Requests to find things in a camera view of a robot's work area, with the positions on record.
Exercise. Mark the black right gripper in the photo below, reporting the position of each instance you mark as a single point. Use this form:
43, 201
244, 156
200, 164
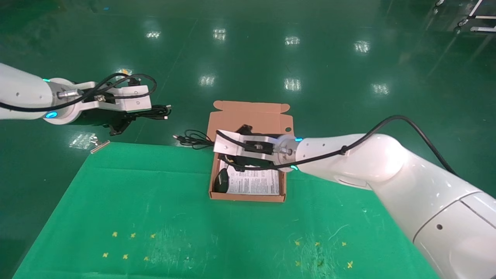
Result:
259, 161

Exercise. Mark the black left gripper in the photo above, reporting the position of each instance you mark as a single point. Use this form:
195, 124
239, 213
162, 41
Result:
100, 118

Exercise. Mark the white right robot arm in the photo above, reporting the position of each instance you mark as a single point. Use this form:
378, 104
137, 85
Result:
387, 166

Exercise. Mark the orange cardboard box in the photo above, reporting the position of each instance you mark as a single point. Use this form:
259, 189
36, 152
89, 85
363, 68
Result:
248, 116

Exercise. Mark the silver binder clip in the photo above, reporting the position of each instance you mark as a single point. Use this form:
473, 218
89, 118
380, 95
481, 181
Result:
100, 144

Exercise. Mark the white printed instruction sheet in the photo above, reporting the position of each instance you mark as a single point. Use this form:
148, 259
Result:
255, 184

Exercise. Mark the green table mat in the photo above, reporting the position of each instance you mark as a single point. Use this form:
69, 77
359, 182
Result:
193, 232

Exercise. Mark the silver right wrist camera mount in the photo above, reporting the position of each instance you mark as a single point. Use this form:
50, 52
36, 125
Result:
228, 145

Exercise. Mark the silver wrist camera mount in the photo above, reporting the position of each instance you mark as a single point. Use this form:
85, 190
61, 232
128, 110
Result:
135, 100
228, 145

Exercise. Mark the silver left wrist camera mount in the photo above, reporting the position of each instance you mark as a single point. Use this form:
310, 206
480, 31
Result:
135, 100

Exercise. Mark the white metal cart frame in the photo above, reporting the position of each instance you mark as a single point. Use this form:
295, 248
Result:
478, 17

